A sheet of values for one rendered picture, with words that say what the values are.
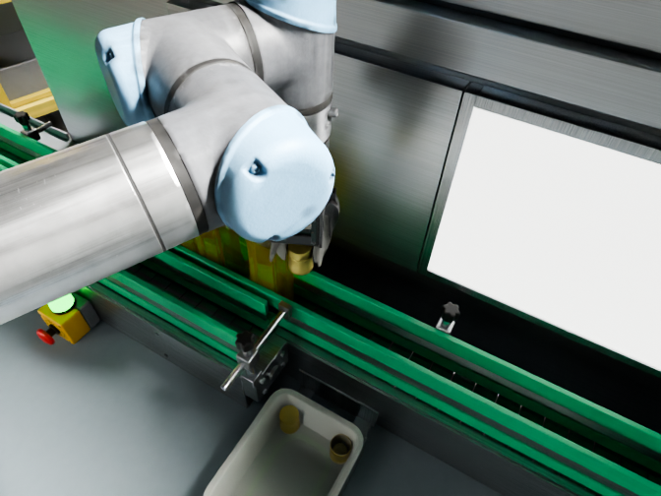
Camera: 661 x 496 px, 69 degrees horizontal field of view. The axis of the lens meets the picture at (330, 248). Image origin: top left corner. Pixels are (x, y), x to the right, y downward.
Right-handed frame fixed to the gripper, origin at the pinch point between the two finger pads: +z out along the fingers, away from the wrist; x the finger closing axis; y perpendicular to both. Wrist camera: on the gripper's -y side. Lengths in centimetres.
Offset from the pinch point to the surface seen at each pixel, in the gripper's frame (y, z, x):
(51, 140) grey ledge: -51, 25, -70
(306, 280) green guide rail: -9.3, 18.7, -0.5
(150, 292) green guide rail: -2.4, 16.8, -25.8
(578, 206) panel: -3.3, -8.8, 34.6
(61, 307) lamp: -5, 28, -47
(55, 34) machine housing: -48, -4, -56
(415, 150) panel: -12.2, -8.9, 14.6
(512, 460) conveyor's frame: 16.2, 24.9, 33.6
